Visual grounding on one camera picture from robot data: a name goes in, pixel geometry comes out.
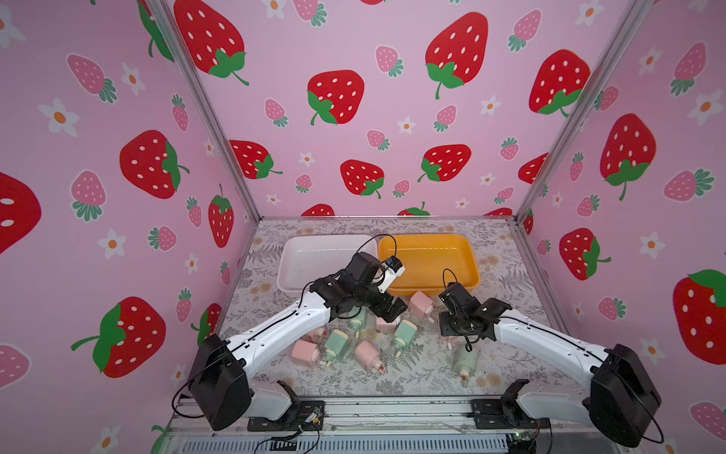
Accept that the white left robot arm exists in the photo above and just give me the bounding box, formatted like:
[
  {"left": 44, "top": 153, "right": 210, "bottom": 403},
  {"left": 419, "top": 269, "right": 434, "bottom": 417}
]
[{"left": 185, "top": 252, "right": 408, "bottom": 431}]

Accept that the aluminium front rail frame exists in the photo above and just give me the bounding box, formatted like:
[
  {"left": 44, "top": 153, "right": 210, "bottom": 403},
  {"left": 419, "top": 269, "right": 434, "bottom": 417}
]
[{"left": 154, "top": 396, "right": 627, "bottom": 453}]

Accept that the yellow plastic storage box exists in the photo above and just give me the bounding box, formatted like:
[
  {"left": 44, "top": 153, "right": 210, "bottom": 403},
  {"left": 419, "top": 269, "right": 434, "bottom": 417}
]
[{"left": 377, "top": 234, "right": 481, "bottom": 296}]

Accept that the white plastic storage box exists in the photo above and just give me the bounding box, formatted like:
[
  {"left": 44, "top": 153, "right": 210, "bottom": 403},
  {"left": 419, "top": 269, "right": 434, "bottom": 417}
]
[{"left": 277, "top": 235, "right": 377, "bottom": 300}]

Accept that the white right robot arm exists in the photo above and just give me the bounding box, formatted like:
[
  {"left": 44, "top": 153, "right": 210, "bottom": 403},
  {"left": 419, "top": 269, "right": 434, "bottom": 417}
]
[{"left": 439, "top": 282, "right": 662, "bottom": 448}]

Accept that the green sharpener upper middle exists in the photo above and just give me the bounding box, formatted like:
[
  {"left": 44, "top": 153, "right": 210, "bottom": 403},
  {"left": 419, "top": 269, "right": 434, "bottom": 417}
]
[{"left": 349, "top": 311, "right": 367, "bottom": 339}]

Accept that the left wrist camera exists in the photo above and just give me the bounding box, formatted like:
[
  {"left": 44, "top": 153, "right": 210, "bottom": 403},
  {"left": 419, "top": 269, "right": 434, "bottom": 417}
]
[{"left": 376, "top": 255, "right": 406, "bottom": 293}]

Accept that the floral patterned table mat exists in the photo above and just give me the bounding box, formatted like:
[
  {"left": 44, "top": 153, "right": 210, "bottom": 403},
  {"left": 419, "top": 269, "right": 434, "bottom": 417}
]
[{"left": 195, "top": 218, "right": 582, "bottom": 397}]

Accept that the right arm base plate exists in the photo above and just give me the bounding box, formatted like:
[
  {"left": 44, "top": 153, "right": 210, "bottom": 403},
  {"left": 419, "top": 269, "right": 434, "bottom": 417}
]
[{"left": 468, "top": 379, "right": 551, "bottom": 429}]

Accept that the green sharpener lower left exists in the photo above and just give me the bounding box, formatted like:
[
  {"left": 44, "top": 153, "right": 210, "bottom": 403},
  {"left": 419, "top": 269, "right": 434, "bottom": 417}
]
[{"left": 323, "top": 329, "right": 350, "bottom": 367}]

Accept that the green sharpener centre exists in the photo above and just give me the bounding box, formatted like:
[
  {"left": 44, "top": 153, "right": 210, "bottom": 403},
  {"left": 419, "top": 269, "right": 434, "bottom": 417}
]
[{"left": 392, "top": 320, "right": 418, "bottom": 358}]

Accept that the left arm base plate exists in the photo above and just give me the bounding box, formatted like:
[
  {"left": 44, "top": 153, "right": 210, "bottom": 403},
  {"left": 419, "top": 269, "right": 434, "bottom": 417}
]
[{"left": 247, "top": 400, "right": 325, "bottom": 432}]

